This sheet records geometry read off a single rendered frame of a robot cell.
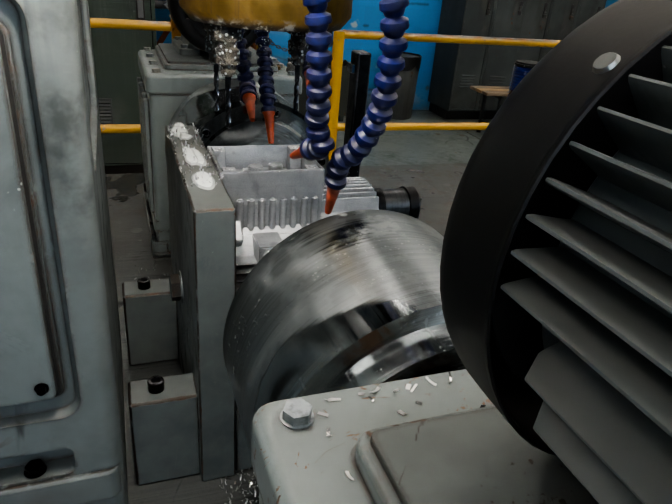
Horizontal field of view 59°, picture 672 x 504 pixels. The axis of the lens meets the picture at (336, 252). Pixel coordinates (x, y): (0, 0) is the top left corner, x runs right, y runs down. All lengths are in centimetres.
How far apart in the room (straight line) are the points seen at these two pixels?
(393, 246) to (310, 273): 7
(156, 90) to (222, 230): 58
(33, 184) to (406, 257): 30
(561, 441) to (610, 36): 12
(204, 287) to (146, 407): 16
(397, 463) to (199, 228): 36
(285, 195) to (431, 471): 47
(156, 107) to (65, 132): 63
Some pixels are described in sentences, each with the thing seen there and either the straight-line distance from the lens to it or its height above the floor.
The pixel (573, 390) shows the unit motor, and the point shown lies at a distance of 18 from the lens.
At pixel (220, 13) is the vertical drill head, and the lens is 60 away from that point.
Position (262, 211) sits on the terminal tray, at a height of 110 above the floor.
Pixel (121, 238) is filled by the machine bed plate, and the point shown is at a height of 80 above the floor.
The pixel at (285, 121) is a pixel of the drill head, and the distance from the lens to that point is 93.
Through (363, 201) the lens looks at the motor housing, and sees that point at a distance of 73.
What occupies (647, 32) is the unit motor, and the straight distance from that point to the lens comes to 19.
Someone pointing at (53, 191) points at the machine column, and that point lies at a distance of 51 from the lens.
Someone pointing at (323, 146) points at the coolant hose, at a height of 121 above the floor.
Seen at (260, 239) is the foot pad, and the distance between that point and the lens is 66.
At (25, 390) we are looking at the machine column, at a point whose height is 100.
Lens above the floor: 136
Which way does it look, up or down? 26 degrees down
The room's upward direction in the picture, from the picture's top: 5 degrees clockwise
